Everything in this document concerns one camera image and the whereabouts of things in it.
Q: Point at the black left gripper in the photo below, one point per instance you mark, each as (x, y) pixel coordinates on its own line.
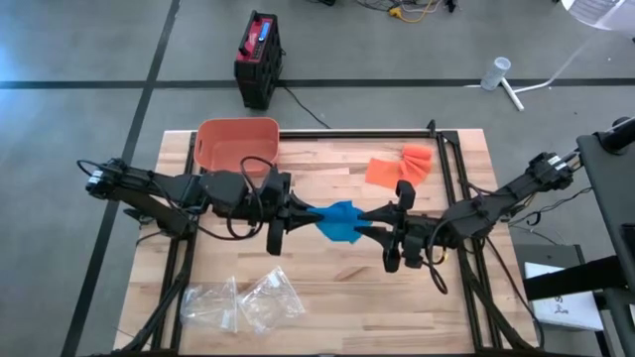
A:
(273, 208)

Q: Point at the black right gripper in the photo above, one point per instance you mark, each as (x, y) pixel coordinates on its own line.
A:
(421, 233)

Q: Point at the blue elastic bandage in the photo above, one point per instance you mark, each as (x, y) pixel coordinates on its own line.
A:
(342, 223)

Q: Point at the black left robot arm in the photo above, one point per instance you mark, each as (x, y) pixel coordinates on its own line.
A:
(139, 181)

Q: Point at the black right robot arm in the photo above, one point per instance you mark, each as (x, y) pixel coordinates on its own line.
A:
(496, 203)

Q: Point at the orange elastic bandage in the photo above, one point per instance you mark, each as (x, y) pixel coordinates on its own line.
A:
(397, 171)

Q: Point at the clear plastic bag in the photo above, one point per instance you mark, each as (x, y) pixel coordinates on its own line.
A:
(208, 302)
(270, 300)

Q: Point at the orange plastic basket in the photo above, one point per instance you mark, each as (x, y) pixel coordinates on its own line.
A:
(238, 144)

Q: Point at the black red power station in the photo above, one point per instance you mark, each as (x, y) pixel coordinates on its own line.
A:
(258, 74)

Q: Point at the grey cabinet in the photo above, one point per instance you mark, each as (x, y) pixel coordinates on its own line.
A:
(546, 255)

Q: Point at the white floor stand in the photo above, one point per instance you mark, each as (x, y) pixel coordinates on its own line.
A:
(511, 94)

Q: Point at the white cardboard box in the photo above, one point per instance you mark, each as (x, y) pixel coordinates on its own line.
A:
(570, 312)

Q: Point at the dark grey equipment stand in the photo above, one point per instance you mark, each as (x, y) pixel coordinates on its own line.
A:
(610, 198)

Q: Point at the black aluminium table frame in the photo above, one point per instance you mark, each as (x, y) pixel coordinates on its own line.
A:
(347, 134)

